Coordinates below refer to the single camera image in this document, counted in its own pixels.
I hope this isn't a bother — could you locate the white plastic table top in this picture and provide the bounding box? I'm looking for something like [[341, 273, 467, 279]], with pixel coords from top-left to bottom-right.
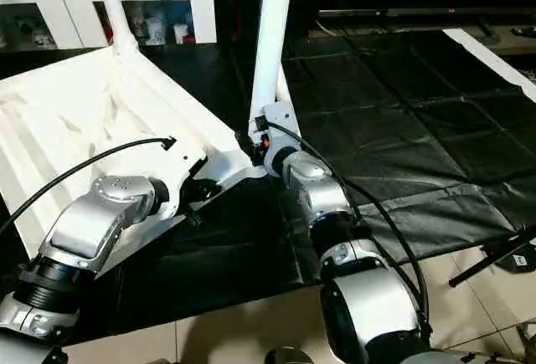
[[0, 42, 271, 258]]

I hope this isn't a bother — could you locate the white bottle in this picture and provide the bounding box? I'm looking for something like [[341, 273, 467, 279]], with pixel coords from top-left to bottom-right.
[[147, 17, 165, 45]]

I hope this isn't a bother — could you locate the black stand foot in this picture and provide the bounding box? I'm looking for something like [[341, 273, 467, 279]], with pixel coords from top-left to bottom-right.
[[448, 225, 536, 288]]

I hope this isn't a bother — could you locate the white plastic table leg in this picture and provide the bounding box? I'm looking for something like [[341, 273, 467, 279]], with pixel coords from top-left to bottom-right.
[[278, 64, 296, 107], [249, 0, 296, 124], [94, 0, 140, 55]]

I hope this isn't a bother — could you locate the black work mat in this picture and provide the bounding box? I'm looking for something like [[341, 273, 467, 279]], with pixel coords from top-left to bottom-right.
[[0, 29, 536, 344]]

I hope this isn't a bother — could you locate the black power adapter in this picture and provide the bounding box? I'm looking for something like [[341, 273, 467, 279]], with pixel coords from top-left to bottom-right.
[[509, 251, 535, 271]]

